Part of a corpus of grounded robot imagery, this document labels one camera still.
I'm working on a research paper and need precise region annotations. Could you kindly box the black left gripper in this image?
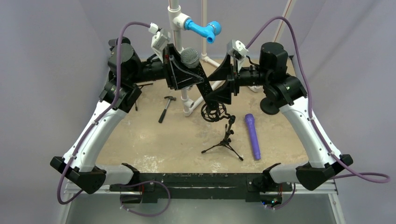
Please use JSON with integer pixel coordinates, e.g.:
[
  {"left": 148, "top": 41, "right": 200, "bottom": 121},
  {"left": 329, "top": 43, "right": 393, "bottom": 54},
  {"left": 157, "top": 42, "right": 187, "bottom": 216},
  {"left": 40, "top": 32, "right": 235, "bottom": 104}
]
[{"left": 129, "top": 44, "right": 204, "bottom": 89}]

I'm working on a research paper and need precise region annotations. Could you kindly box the black speckled condenser microphone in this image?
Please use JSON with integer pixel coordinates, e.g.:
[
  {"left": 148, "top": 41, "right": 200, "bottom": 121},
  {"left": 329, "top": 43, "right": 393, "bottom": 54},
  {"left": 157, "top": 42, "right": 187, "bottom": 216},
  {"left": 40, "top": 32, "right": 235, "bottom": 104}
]
[{"left": 180, "top": 48, "right": 218, "bottom": 110}]

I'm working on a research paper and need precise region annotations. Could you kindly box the black tripod stand with shockmount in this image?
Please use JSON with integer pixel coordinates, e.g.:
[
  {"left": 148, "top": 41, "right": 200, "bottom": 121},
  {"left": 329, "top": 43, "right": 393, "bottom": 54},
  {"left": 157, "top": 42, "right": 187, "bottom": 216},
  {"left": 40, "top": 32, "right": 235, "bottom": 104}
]
[{"left": 200, "top": 102, "right": 244, "bottom": 162}]

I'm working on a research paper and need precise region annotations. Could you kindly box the purple microphone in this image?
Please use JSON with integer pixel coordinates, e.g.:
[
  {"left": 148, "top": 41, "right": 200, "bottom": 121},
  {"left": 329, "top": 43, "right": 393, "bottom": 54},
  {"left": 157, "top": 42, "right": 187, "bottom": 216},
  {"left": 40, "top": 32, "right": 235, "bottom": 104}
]
[{"left": 245, "top": 113, "right": 261, "bottom": 160}]

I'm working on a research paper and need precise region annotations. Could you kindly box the black round-base microphone stand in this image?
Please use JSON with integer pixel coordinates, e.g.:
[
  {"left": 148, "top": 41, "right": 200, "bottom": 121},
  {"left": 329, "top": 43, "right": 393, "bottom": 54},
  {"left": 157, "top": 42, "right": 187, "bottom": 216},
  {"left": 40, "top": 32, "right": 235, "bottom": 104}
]
[{"left": 260, "top": 98, "right": 280, "bottom": 115}]

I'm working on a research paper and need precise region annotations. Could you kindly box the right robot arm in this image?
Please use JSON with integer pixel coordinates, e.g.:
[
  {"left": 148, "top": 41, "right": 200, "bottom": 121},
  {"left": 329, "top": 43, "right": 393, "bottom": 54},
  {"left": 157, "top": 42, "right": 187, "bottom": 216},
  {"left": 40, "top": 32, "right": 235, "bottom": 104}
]
[{"left": 207, "top": 40, "right": 353, "bottom": 190}]

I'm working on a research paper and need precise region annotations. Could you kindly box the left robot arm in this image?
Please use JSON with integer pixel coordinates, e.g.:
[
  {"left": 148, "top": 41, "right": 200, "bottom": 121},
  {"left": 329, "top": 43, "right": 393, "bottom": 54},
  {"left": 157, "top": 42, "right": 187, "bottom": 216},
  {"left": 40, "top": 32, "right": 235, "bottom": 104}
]
[{"left": 50, "top": 38, "right": 205, "bottom": 194}]

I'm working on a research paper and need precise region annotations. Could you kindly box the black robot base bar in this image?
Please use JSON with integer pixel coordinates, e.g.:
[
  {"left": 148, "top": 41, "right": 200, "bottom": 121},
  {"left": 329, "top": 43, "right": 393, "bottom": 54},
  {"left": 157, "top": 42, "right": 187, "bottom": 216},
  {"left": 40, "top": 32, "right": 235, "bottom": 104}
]
[{"left": 109, "top": 168, "right": 293, "bottom": 204}]

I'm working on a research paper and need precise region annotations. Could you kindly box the small black tripod stand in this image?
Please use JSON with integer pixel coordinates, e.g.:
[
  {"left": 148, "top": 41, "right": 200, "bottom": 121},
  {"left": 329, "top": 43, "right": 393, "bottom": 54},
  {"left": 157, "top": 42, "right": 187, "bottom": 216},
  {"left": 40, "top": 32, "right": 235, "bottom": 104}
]
[{"left": 134, "top": 83, "right": 154, "bottom": 111}]

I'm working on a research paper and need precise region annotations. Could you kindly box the small dark grey microphone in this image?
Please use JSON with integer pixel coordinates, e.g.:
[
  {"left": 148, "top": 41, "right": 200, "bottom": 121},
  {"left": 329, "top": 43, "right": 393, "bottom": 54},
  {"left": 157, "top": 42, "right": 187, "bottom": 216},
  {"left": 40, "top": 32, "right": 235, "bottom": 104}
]
[{"left": 108, "top": 36, "right": 131, "bottom": 49}]

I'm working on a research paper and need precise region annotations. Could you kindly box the blue plastic faucet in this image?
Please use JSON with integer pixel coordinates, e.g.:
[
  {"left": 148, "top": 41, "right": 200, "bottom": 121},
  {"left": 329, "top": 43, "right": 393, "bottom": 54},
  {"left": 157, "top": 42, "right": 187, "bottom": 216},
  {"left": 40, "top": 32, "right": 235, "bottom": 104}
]
[{"left": 184, "top": 19, "right": 222, "bottom": 44}]

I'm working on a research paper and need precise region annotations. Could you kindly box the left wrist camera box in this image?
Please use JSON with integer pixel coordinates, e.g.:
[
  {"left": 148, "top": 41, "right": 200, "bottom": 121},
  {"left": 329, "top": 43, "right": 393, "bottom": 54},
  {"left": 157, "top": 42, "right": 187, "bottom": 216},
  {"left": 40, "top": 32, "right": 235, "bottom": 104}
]
[{"left": 148, "top": 23, "right": 171, "bottom": 63}]

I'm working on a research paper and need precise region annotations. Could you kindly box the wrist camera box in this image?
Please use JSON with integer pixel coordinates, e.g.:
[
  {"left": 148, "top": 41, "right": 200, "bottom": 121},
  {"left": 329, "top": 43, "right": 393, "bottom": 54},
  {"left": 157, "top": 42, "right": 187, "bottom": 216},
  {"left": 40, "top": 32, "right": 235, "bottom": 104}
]
[
  {"left": 148, "top": 23, "right": 171, "bottom": 63},
  {"left": 227, "top": 40, "right": 248, "bottom": 72}
]

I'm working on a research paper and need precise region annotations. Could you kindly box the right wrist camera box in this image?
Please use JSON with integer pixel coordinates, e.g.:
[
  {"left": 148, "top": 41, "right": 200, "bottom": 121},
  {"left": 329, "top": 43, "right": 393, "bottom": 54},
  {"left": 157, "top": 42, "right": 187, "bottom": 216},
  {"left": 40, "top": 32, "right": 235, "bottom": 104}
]
[{"left": 227, "top": 40, "right": 248, "bottom": 72}]

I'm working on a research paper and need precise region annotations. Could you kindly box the hammer with black handle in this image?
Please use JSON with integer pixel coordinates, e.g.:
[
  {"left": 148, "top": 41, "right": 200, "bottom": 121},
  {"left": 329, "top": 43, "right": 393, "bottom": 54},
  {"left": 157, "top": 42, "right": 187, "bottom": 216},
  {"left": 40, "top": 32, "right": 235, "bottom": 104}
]
[{"left": 158, "top": 96, "right": 177, "bottom": 123}]

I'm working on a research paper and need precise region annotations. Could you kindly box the white PVC pipe frame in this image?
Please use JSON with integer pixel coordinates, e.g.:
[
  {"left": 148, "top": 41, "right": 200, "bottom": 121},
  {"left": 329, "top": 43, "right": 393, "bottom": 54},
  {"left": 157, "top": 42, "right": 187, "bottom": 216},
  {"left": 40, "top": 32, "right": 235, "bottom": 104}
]
[{"left": 168, "top": 0, "right": 296, "bottom": 117}]

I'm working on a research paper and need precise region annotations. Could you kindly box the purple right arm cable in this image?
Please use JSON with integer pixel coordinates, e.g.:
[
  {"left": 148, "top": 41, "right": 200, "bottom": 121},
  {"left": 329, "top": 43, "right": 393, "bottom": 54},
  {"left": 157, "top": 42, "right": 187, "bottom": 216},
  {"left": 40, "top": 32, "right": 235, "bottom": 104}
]
[{"left": 246, "top": 16, "right": 391, "bottom": 211}]

